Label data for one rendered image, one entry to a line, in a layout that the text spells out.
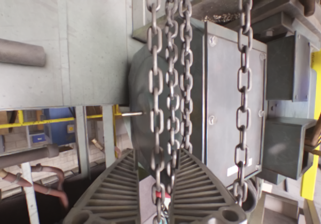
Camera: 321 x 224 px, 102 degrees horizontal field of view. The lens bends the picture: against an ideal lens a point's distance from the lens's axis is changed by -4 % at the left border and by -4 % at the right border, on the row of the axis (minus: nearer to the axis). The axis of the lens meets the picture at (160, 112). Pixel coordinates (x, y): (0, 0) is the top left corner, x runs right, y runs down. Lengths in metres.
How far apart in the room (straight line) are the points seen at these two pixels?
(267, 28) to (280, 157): 0.33
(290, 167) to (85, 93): 0.66
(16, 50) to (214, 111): 0.43
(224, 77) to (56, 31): 0.50
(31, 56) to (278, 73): 0.57
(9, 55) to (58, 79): 0.15
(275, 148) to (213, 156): 0.19
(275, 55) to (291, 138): 0.19
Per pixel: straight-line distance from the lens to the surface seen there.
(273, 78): 0.43
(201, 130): 0.26
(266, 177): 0.64
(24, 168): 0.68
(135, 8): 0.82
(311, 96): 0.86
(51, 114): 3.17
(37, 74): 0.53
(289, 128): 0.42
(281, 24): 0.49
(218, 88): 0.27
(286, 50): 0.43
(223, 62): 0.29
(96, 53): 0.66
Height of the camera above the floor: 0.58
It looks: 5 degrees up
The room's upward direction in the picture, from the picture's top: 179 degrees clockwise
